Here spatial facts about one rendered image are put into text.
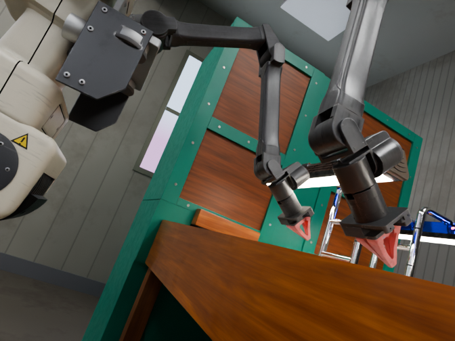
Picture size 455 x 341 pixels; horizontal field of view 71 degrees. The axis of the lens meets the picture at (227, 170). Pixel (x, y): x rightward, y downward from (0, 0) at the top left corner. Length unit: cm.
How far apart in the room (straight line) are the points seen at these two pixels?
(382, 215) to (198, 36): 72
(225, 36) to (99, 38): 53
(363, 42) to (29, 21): 59
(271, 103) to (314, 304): 71
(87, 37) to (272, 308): 51
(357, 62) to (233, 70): 102
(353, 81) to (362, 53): 6
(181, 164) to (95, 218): 183
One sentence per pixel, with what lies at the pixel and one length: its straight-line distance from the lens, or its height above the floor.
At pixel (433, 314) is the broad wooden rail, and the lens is 33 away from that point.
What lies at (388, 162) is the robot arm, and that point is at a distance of 61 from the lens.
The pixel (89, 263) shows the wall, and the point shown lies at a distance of 316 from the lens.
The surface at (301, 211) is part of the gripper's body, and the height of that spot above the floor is 91.
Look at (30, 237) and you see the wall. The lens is 316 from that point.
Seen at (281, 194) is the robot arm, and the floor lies 94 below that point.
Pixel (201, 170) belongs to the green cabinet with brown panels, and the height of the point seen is 102.
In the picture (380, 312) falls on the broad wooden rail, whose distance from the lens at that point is 36.
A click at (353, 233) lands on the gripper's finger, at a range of 61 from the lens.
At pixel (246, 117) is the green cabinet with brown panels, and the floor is 135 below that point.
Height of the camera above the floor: 73
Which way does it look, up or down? 14 degrees up
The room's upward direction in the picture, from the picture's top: 21 degrees clockwise
